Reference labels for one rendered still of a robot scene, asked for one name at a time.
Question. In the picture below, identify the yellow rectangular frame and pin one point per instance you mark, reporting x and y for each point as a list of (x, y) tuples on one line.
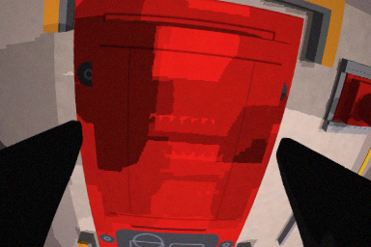
[(365, 162)]

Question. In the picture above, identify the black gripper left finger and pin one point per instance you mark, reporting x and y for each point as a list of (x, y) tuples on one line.
[(33, 177)]

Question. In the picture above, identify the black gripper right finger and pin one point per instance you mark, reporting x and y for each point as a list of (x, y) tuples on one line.
[(332, 205)]

